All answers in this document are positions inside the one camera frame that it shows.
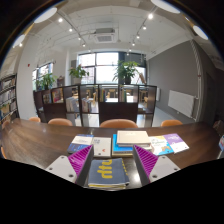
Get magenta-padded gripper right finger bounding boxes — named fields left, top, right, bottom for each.
left=131, top=144, right=181, bottom=188

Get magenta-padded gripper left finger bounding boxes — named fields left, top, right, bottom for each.
left=44, top=144, right=95, bottom=188

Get grey towel with yellow letters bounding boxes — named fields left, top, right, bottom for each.
left=87, top=157, right=131, bottom=191

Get light blue colourful booklet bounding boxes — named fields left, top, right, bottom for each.
left=148, top=135, right=175, bottom=157

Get purple booklet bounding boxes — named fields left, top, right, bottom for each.
left=162, top=132, right=191, bottom=154

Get beige grey book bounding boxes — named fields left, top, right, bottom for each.
left=115, top=129, right=153, bottom=148

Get thick book with blue cover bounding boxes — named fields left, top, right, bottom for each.
left=111, top=133, right=153, bottom=158

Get dark wooden shelf unit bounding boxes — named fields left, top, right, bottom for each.
left=98, top=83, right=158, bottom=129
left=32, top=84, right=90, bottom=124

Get orange chairs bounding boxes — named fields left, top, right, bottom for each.
left=0, top=116, right=184, bottom=160

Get small potted green plant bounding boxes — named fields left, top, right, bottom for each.
left=35, top=73, right=56, bottom=91

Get potted plant in white pot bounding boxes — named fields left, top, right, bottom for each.
left=68, top=64, right=90, bottom=85

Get large potted plant dark pot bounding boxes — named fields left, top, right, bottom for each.
left=112, top=60, right=140, bottom=85

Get large window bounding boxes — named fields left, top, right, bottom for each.
left=77, top=51, right=147, bottom=85

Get ceiling air conditioner unit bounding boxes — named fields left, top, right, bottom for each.
left=92, top=27, right=118, bottom=45

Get ceiling lights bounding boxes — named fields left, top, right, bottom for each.
left=11, top=0, right=210, bottom=49

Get white wall radiator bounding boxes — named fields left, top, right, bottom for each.
left=167, top=89, right=196, bottom=119

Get tall wall bookshelf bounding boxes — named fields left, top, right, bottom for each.
left=0, top=73, right=19, bottom=130

